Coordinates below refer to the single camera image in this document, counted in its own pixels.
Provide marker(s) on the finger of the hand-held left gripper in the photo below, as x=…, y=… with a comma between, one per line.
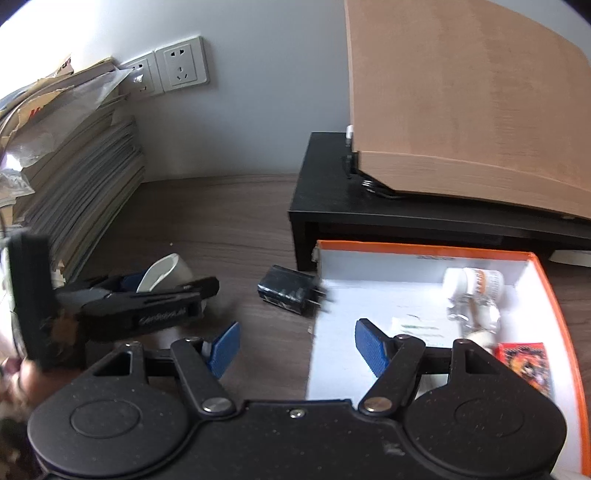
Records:
x=131, y=280
x=157, y=314

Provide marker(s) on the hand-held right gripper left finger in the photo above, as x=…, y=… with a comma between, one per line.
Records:
x=224, y=346

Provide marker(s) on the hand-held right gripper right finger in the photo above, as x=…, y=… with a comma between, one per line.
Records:
x=371, y=346

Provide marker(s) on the white plug-in holder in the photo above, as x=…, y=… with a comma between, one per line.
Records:
x=166, y=272

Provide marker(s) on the orange and white box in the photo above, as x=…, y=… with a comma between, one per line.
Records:
x=351, y=295

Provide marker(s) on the small clear bottle white cap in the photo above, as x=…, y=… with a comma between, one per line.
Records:
x=480, y=318

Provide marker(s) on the white pill bottle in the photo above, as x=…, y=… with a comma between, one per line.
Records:
x=478, y=281

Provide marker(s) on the red playing card box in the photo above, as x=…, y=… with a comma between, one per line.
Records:
x=526, y=367

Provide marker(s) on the person's left hand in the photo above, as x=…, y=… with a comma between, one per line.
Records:
x=25, y=381

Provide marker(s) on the black charger adapter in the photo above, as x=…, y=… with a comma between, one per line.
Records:
x=286, y=288

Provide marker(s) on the stack of books and papers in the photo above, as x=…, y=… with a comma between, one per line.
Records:
x=83, y=184

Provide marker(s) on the clear plastic bag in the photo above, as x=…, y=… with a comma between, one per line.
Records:
x=60, y=120

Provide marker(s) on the wooden board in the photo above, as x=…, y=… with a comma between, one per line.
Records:
x=461, y=92

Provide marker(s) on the white wall socket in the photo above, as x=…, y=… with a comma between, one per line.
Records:
x=182, y=64
x=141, y=76

